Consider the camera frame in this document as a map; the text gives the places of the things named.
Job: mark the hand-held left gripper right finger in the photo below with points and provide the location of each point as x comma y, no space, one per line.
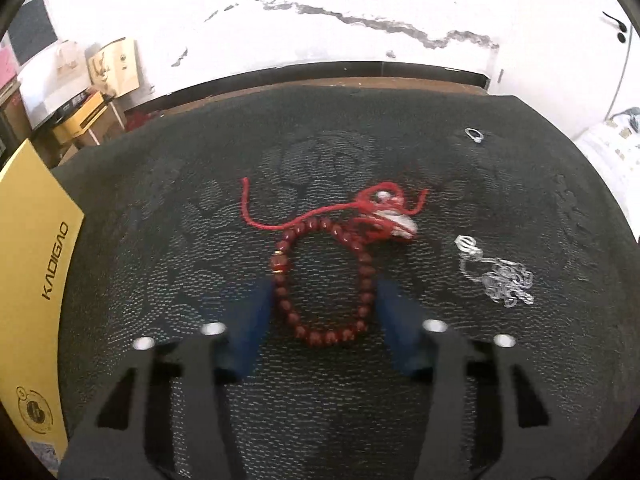
400,330

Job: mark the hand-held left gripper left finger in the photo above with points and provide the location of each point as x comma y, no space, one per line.
252,322

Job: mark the yellow cardboard box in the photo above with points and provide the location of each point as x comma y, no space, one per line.
35,260

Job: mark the black patterned cloth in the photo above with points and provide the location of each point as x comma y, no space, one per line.
325,160

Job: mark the red cloth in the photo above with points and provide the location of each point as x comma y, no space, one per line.
140,121

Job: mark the brown cardboard box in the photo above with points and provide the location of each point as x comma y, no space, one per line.
107,125

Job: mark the yellow and black box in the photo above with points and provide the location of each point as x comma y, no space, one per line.
80,117

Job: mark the white printed sack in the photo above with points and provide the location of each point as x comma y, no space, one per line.
610,160

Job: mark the tan paper bag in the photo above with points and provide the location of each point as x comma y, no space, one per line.
115,67

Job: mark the white door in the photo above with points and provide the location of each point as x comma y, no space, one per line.
560,70

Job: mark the pink box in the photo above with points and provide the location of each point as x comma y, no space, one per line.
7,67

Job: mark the framed black board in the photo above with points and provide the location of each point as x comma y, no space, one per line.
32,27

